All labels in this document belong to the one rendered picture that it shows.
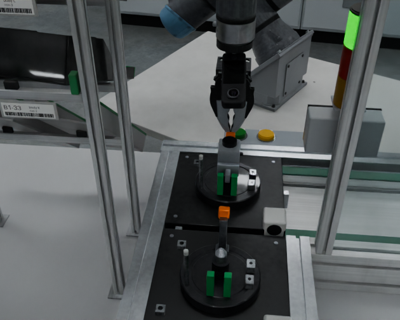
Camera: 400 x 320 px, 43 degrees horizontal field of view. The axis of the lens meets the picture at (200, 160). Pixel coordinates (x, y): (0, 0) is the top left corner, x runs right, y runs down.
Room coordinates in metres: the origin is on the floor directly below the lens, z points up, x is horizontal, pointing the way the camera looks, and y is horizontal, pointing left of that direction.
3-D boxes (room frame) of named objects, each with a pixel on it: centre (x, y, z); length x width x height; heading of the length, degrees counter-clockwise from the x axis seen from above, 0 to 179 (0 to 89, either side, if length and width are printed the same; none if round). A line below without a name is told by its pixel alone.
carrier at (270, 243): (0.58, -0.04, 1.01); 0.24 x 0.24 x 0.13; 84
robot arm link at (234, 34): (0.91, -0.06, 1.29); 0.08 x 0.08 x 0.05
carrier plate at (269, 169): (0.83, -0.06, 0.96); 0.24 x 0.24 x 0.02; 84
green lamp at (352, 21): (0.69, -0.24, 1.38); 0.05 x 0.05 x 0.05
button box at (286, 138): (1.04, -0.16, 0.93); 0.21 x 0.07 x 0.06; 84
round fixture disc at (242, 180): (0.83, -0.06, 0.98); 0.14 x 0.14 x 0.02
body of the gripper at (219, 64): (0.92, -0.07, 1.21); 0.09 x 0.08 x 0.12; 174
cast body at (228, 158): (0.82, -0.06, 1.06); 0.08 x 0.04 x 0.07; 175
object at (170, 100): (1.40, -0.22, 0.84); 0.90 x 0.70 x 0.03; 57
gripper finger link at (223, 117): (0.92, -0.05, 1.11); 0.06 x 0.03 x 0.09; 174
